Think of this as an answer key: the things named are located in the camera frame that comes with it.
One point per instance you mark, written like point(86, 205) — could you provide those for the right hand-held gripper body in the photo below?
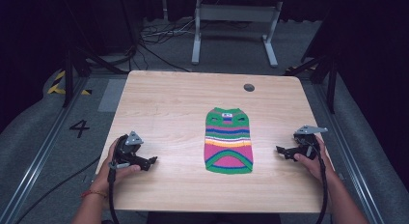
point(307, 146)

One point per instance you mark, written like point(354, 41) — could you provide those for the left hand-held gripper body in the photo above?
point(126, 150)

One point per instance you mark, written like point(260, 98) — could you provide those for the person's right hand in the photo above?
point(318, 167)

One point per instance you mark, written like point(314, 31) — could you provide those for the person's left hand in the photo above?
point(107, 175)

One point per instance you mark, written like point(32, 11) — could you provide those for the striped knitted pet sweater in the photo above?
point(228, 143)

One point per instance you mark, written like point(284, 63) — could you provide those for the black metal stand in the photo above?
point(72, 72)
point(331, 79)

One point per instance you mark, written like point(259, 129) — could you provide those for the grey round table grommet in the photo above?
point(249, 87)

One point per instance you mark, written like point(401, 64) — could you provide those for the metal floor rail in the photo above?
point(350, 153)
point(35, 159)

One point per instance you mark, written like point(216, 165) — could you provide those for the grey metal desk frame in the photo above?
point(236, 13)

